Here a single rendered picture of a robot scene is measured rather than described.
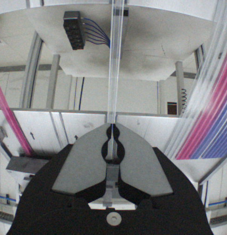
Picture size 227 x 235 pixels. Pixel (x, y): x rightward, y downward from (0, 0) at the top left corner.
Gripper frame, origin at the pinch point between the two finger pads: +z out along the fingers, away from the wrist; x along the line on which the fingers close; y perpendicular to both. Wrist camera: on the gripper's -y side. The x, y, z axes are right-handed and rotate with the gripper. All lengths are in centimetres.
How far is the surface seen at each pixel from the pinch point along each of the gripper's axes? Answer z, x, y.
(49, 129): 13.5, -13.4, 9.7
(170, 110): 47, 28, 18
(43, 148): 15.2, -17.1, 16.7
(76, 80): 192, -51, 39
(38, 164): 12.9, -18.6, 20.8
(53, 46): 57, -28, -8
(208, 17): 8.1, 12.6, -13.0
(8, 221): 55, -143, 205
